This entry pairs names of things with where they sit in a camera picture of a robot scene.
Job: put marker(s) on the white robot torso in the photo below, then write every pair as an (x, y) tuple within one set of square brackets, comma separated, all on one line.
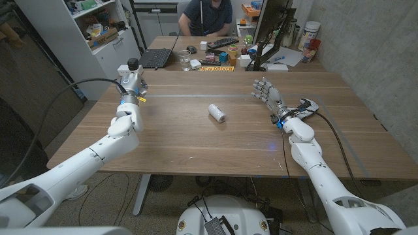
[(228, 209)]

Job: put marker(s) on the yellow tag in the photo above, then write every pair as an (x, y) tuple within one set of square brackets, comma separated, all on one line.
[(141, 99)]

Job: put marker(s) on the teal cube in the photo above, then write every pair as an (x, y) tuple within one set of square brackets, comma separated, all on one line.
[(223, 57)]

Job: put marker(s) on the small white cube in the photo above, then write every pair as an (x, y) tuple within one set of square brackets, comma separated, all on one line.
[(203, 45)]

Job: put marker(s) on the thin pole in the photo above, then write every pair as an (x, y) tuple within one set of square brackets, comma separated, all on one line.
[(201, 16)]

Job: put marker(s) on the cardboard box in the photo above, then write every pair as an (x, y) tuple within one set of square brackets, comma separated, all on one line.
[(102, 38)]

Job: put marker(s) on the white wipes canister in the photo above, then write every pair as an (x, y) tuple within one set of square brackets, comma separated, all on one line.
[(309, 32)]

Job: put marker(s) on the black keyboard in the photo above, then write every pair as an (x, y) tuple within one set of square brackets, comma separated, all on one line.
[(222, 42)]

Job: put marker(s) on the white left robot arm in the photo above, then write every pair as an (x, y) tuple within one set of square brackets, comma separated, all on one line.
[(65, 176)]

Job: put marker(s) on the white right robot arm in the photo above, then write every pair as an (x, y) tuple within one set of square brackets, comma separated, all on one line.
[(326, 182)]

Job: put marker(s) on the multicolour puzzle cube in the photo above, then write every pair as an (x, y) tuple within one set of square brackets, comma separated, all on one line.
[(210, 57)]

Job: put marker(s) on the orange box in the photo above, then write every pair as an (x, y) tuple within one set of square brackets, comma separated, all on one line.
[(251, 9)]

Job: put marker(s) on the white flat adapter box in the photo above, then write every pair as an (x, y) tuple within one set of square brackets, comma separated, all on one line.
[(195, 64)]

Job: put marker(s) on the white cabinet with drawers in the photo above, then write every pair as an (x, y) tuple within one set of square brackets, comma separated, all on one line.
[(107, 55)]

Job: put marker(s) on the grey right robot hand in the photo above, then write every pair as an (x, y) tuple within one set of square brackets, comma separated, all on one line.
[(272, 98)]

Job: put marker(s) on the blue bowl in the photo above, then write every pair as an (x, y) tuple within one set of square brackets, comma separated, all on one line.
[(251, 52)]

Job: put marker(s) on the dark red apple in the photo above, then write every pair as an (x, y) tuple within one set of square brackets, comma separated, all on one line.
[(244, 51)]

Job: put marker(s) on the blue marker pen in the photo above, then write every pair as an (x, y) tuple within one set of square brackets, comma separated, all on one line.
[(276, 59)]

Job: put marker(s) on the stacked colourful bowls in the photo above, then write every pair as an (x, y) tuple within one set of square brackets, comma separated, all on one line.
[(232, 49)]

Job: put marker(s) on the green cup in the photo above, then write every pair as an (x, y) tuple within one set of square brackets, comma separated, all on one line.
[(249, 39)]

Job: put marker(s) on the white table leg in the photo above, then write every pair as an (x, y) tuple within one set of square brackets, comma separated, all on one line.
[(142, 196)]

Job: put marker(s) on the grey bottle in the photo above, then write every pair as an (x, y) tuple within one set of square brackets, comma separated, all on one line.
[(289, 32)]

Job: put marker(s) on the clear plastic cup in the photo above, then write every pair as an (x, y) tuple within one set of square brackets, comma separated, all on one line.
[(308, 55)]

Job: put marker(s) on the white paper sheet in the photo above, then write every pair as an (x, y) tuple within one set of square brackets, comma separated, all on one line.
[(287, 55)]

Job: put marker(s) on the clear drinking glass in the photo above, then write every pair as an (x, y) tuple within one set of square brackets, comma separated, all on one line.
[(184, 62)]

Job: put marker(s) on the orange block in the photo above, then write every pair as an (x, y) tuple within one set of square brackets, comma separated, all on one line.
[(232, 60)]

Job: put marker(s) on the black computer monitor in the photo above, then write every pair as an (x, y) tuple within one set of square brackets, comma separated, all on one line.
[(271, 19)]

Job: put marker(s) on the black laptop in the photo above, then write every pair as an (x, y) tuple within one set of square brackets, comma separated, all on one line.
[(155, 58)]

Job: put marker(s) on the white power strip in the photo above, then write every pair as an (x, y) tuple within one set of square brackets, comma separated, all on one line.
[(122, 69)]

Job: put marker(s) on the yellow new driver sign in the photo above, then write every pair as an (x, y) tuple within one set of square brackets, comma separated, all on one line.
[(216, 68)]

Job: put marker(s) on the white open shelf unit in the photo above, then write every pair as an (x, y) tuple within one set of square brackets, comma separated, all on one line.
[(245, 28)]

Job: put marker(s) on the red cup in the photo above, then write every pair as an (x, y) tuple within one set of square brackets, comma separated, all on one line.
[(315, 44)]

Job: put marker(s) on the white cylindrical roll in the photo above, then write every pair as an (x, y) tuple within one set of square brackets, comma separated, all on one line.
[(217, 113)]

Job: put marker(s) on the black round floor fan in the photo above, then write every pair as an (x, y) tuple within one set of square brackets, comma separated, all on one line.
[(160, 182)]

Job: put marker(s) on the black remote control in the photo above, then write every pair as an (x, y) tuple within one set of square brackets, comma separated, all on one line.
[(209, 62)]

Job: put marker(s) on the black computer mouse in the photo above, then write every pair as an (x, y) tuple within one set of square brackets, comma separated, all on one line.
[(191, 49)]

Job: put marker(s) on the grey finned module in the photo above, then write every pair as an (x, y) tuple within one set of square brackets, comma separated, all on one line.
[(215, 226)]

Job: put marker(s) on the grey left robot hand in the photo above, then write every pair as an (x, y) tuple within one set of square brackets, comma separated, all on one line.
[(132, 85)]

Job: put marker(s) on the person in dark shirt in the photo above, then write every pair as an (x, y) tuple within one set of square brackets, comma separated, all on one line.
[(212, 16)]

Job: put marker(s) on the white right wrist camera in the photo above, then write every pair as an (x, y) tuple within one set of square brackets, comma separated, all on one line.
[(307, 106)]

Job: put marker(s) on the white square box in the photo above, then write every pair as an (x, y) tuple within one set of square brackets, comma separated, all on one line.
[(245, 61)]

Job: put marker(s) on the black round knob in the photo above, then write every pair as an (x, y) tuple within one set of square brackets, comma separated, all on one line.
[(133, 63)]

